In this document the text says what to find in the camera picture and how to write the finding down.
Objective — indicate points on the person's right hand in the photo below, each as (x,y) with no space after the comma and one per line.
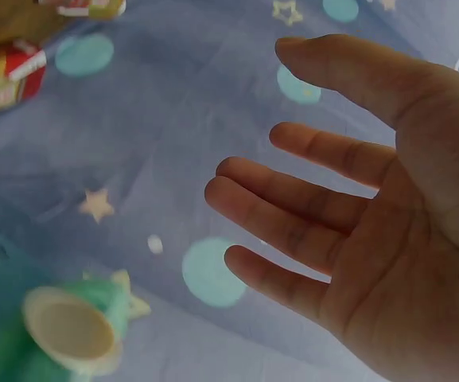
(408,223)

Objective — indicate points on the red and yellow carton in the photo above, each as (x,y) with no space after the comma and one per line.
(2,79)

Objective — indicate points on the small yellow and red box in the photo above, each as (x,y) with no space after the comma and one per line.
(94,7)

